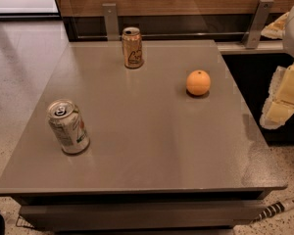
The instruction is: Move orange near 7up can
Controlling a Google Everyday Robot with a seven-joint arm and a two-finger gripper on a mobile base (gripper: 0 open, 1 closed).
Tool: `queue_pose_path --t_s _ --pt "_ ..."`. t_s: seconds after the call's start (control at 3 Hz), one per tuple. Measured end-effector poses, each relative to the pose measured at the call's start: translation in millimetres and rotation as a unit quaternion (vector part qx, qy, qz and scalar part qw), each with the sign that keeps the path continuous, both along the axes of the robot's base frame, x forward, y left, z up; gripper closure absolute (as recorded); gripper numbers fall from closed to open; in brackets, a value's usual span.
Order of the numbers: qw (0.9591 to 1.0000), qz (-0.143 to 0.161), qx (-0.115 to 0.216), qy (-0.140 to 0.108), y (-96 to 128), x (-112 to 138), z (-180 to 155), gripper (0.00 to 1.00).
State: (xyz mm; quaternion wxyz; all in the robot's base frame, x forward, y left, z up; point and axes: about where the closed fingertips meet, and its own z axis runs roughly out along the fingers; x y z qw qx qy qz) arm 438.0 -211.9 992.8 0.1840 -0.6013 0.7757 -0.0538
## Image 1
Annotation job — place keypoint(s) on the orange gold soda can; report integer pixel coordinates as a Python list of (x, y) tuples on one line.
[(132, 47)]

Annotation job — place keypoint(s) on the white green 7up can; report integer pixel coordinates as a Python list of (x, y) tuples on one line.
[(65, 120)]

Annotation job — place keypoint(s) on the left metal bracket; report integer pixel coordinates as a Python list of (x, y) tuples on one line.
[(111, 21)]

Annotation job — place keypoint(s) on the right metal bracket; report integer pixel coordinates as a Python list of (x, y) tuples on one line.
[(252, 36)]

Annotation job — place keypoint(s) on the metal bracket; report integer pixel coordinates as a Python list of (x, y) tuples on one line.
[(111, 21), (252, 36)]

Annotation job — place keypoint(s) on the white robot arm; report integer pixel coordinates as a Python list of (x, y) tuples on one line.
[(288, 35)]

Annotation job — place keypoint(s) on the orange fruit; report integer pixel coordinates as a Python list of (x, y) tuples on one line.
[(198, 83)]

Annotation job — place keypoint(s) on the grey table drawer base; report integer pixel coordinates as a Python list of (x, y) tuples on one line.
[(141, 215)]

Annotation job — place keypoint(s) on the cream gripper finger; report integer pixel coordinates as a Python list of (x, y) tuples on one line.
[(275, 30), (279, 105)]

